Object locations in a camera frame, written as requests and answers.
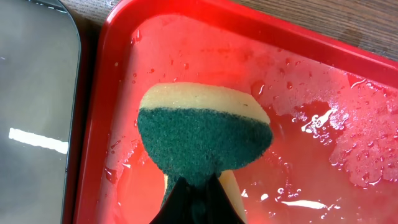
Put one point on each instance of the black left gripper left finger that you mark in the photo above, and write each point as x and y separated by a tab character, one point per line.
178	207

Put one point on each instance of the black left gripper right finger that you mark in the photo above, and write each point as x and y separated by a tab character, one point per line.
218	208

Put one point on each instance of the yellow green sponge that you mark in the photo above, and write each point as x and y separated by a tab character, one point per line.
194	130

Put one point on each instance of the red plastic tray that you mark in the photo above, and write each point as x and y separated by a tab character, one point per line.
300	127

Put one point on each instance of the black water tray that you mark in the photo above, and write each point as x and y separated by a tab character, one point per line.
40	52

